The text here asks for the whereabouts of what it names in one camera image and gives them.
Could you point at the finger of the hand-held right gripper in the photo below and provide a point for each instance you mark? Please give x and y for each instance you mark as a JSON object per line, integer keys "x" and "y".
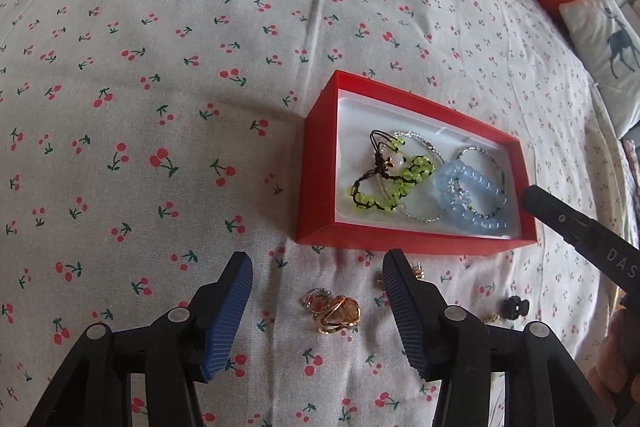
{"x": 552, "y": 214}

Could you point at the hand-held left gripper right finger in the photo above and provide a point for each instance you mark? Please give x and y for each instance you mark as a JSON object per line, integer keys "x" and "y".
{"x": 405, "y": 327}

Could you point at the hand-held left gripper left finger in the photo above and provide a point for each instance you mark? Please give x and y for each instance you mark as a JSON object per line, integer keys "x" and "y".
{"x": 222, "y": 332}

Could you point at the red jewelry box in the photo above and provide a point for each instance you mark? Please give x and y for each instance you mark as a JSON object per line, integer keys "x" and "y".
{"x": 320, "y": 187}

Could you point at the person's right hand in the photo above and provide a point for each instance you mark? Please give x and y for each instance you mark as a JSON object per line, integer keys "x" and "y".
{"x": 620, "y": 357}

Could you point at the gold earring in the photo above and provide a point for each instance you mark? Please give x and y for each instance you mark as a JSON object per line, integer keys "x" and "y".
{"x": 418, "y": 272}

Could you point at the small black hair clip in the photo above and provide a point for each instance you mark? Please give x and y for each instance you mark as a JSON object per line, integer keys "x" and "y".
{"x": 515, "y": 308}

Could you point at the white deer print pillow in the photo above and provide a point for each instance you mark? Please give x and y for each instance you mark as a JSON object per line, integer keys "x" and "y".
{"x": 605, "y": 47}

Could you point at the cherry print bedsheet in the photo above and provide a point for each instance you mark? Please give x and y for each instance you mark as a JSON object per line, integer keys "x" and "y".
{"x": 150, "y": 107}

